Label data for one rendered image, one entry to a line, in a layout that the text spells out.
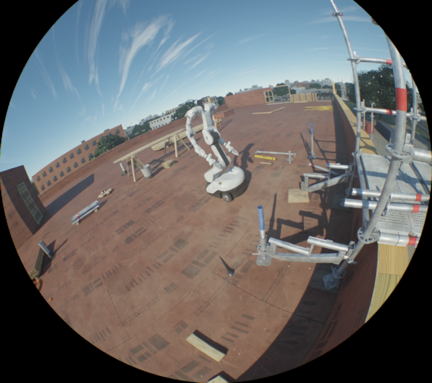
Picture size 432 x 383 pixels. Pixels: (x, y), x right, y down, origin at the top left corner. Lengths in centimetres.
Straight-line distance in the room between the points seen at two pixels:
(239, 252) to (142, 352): 153
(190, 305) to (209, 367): 67
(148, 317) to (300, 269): 156
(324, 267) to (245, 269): 78
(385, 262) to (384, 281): 11
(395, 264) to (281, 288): 97
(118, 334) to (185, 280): 107
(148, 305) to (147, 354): 58
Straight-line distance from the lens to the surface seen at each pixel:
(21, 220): 820
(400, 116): 70
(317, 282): 157
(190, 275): 174
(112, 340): 210
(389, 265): 104
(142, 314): 187
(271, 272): 158
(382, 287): 97
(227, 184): 216
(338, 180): 203
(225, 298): 154
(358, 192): 111
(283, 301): 150
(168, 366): 170
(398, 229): 113
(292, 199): 221
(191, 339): 154
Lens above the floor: 146
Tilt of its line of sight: 24 degrees down
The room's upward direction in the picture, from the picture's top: 16 degrees counter-clockwise
